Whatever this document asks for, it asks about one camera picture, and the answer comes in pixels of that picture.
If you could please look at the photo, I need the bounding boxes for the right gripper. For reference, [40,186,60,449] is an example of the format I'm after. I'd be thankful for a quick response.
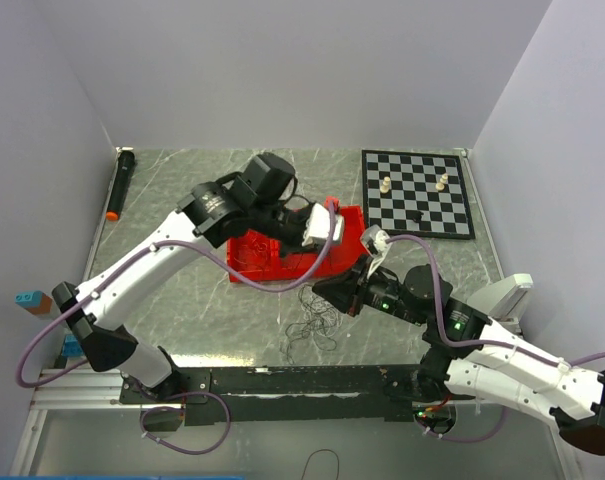
[311,252,427,326]

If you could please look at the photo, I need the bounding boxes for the wire bundle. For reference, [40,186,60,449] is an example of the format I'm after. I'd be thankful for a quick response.
[279,287,346,366]

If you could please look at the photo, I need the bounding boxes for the red three-compartment bin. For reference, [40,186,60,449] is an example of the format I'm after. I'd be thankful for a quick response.
[226,205,366,283]

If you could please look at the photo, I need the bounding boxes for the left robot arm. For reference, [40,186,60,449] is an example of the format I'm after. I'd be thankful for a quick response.
[53,153,329,402]

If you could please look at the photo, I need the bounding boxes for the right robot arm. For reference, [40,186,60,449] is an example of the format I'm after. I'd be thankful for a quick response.
[312,255,605,456]

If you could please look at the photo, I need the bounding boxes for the white chess pawn left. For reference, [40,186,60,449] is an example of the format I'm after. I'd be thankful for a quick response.
[379,176,391,195]

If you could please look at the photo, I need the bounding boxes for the white chess pawn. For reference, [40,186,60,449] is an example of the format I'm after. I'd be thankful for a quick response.
[436,174,448,192]
[379,176,391,195]

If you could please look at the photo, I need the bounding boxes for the chessboard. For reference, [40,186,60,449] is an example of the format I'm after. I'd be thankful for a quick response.
[361,150,475,240]

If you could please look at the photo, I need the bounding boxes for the white chess pawn right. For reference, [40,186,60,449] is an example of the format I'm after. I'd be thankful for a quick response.
[436,174,448,192]

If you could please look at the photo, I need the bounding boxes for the white stand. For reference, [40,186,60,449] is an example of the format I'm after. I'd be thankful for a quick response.
[467,273,534,322]

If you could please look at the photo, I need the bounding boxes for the black marker orange cap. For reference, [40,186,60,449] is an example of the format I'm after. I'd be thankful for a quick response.
[105,150,137,222]

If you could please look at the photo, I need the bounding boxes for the blue white block stack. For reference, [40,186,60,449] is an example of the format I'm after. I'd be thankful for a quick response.
[61,334,84,358]

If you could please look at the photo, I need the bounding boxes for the blue brown toy block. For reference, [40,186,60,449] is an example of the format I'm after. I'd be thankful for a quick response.
[15,290,53,317]

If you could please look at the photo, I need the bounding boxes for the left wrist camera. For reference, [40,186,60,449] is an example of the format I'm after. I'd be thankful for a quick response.
[301,203,345,247]

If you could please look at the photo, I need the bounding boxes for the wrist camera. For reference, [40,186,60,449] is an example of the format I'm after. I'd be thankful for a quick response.
[360,225,390,278]
[301,203,345,247]

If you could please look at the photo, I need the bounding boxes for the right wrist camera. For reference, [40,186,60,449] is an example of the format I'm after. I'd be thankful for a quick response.
[360,225,390,278]

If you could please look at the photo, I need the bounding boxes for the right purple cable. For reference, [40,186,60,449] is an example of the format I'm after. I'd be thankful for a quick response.
[384,233,605,445]

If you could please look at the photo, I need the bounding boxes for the purple cable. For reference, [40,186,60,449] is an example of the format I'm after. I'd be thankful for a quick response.
[15,207,338,455]
[384,233,605,445]

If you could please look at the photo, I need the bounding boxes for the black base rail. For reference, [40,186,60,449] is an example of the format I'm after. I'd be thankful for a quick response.
[119,364,478,426]

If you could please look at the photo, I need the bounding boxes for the thin dark floor cable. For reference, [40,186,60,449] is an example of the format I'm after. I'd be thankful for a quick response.
[301,448,341,480]

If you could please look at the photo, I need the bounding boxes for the aluminium frame rail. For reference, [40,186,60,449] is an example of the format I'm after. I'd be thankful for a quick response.
[31,369,123,410]

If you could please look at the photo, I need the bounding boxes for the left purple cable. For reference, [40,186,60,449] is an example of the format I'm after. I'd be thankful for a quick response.
[15,207,338,455]

